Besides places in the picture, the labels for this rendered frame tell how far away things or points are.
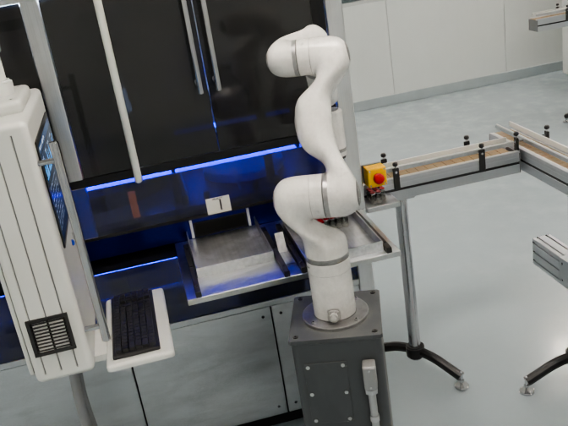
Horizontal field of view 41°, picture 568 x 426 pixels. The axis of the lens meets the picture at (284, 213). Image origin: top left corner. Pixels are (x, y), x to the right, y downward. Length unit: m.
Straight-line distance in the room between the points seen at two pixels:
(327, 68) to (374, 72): 5.59
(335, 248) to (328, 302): 0.16
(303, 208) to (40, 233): 0.70
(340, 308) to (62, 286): 0.76
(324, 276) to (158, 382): 1.10
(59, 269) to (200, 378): 1.01
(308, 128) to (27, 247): 0.81
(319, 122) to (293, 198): 0.21
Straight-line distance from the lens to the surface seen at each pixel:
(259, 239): 2.69
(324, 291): 2.09
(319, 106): 2.04
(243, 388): 3.04
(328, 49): 2.07
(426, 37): 7.79
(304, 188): 1.98
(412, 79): 7.80
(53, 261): 2.15
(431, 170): 3.00
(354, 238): 2.59
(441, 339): 3.65
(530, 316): 3.82
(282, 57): 2.09
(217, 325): 2.88
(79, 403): 2.72
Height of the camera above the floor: 1.94
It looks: 21 degrees down
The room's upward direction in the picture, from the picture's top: 9 degrees counter-clockwise
